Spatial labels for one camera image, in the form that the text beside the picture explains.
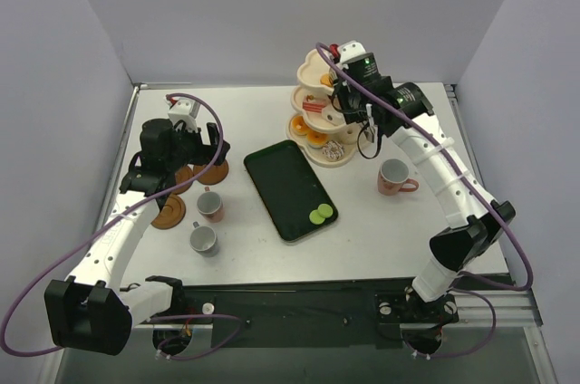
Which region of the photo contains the brown coaster back right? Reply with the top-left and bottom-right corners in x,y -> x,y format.
198,160 -> 229,186

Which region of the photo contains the brown coaster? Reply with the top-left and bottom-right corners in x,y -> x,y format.
151,194 -> 187,230
198,160 -> 229,186
173,165 -> 193,195

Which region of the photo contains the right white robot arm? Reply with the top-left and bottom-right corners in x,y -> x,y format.
331,76 -> 516,320

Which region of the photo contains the sprinkled white donut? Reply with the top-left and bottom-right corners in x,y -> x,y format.
321,140 -> 345,162

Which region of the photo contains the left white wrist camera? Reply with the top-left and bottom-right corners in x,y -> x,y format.
168,97 -> 200,133

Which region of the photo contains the green macaron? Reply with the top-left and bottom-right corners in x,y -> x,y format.
309,210 -> 325,226
316,203 -> 334,219

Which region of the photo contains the aluminium rail frame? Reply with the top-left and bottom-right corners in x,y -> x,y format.
443,82 -> 544,329

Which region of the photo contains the pink floral mug right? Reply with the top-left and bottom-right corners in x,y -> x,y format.
377,158 -> 420,196

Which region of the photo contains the pink strawberry cake slice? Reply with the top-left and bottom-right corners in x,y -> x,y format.
302,95 -> 328,114

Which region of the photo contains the dark green serving tray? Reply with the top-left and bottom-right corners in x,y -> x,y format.
244,139 -> 339,243

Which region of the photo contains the pink mug left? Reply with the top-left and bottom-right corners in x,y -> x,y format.
196,187 -> 225,223

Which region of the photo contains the brown coaster back left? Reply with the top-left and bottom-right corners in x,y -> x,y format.
173,165 -> 193,195

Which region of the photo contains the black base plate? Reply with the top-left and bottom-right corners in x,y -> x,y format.
151,278 -> 459,355

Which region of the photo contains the white block cake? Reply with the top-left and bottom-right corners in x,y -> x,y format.
321,104 -> 345,126

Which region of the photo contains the cream three-tier dessert stand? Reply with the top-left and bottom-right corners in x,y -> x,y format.
285,50 -> 370,168

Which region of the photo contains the grey mug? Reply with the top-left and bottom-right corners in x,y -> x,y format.
189,222 -> 219,257

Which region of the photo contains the orange glazed donut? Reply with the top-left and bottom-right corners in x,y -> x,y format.
291,115 -> 310,136

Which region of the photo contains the orange white blue donut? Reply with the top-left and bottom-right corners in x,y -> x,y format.
306,130 -> 328,149

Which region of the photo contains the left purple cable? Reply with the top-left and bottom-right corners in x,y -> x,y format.
0,91 -> 246,362

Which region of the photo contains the orange macaron on stand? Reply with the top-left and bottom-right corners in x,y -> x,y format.
320,74 -> 334,88

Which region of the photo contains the brown coaster front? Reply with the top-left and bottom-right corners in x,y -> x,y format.
151,194 -> 187,230

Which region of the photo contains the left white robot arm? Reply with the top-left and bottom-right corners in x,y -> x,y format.
44,119 -> 229,355

